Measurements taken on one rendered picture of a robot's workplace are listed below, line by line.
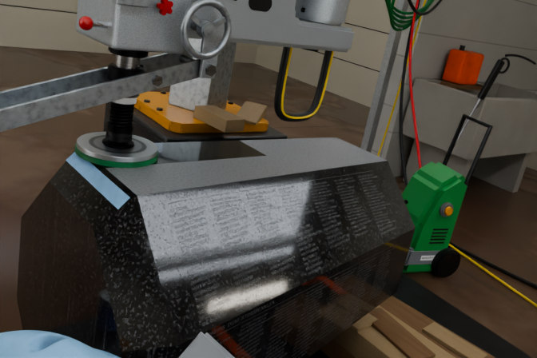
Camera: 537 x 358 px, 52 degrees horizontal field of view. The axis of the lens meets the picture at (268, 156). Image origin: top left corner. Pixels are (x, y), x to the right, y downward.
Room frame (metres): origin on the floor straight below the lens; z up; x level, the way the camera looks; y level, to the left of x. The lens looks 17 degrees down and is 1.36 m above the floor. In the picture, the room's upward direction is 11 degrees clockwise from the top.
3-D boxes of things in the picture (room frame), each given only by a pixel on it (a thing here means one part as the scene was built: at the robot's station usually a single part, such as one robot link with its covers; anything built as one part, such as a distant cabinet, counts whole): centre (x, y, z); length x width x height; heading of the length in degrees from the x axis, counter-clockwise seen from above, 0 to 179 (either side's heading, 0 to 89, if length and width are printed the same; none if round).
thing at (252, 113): (2.36, 0.11, 0.80); 0.20 x 0.10 x 0.05; 172
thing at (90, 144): (1.41, 0.41, 0.87); 0.21 x 0.21 x 0.01
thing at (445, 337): (2.00, -0.91, 0.10); 0.25 x 0.10 x 0.01; 47
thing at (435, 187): (2.89, -0.93, 0.43); 0.35 x 0.35 x 0.87; 25
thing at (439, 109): (4.57, -1.69, 0.43); 1.30 x 0.62 x 0.86; 133
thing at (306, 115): (1.87, -0.07, 1.08); 0.23 x 0.03 x 0.32; 135
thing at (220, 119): (2.15, 0.23, 0.81); 0.20 x 0.10 x 0.05; 48
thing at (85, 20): (1.27, 0.45, 1.20); 0.08 x 0.03 x 0.03; 135
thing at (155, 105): (2.38, 0.35, 0.76); 0.49 x 0.49 x 0.05; 40
